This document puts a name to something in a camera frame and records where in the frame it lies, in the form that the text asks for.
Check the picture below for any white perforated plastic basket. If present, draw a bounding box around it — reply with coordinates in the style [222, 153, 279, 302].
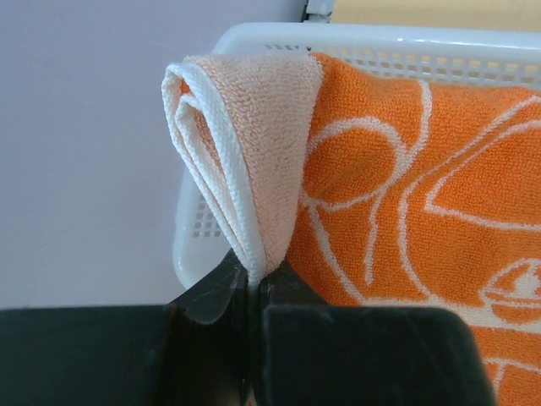
[172, 23, 540, 288]

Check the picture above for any orange Doraemon towel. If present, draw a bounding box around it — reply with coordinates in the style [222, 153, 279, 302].
[161, 52, 540, 405]

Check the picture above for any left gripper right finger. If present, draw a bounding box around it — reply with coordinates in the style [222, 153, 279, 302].
[253, 262, 338, 405]

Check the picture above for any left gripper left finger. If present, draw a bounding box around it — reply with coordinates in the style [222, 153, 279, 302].
[156, 251, 248, 405]

